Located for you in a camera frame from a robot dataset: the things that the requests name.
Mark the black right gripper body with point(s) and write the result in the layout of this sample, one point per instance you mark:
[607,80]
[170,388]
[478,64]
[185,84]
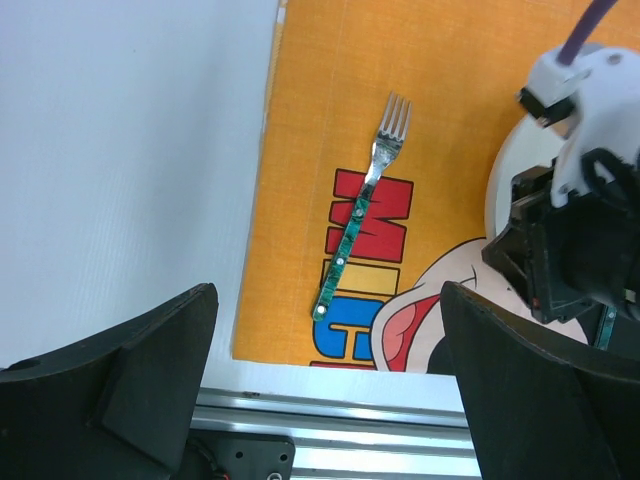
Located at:
[561,261]

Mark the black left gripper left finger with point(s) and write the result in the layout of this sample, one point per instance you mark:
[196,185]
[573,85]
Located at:
[115,405]

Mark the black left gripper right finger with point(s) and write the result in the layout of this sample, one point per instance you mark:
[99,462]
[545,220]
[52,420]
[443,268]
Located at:
[539,405]

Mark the orange cartoon mouse placemat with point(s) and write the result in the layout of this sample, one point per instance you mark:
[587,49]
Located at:
[463,65]

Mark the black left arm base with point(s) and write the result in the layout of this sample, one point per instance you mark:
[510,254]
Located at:
[236,456]

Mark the cream round plate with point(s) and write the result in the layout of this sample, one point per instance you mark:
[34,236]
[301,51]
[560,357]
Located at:
[528,145]

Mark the green handled fork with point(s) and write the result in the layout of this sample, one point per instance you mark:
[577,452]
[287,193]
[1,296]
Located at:
[386,147]

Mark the aluminium mounting rail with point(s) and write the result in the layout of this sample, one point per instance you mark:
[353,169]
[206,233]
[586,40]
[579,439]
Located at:
[346,440]

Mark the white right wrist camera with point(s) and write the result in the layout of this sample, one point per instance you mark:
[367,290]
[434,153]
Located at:
[601,88]

